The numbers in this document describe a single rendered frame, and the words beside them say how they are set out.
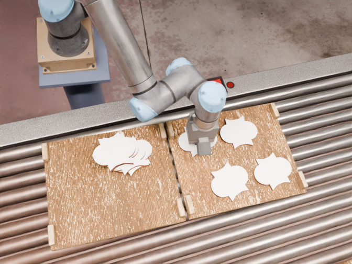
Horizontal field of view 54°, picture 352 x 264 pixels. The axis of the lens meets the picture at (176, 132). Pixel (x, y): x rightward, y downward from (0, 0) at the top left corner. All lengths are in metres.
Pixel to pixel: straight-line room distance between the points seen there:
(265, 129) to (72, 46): 0.76
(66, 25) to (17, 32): 1.58
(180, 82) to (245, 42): 1.83
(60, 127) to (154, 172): 0.37
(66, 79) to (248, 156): 0.75
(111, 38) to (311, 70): 0.91
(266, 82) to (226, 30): 1.42
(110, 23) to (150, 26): 1.88
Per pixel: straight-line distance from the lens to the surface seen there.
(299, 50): 2.86
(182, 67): 0.97
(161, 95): 0.93
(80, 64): 1.40
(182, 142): 1.18
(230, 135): 1.22
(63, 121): 1.28
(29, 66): 2.61
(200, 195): 1.14
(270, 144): 1.26
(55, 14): 1.22
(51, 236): 1.11
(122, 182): 1.14
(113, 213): 1.12
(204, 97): 0.91
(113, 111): 1.27
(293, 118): 1.37
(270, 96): 1.38
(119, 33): 0.87
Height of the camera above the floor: 2.02
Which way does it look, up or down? 64 degrees down
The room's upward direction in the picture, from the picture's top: 11 degrees clockwise
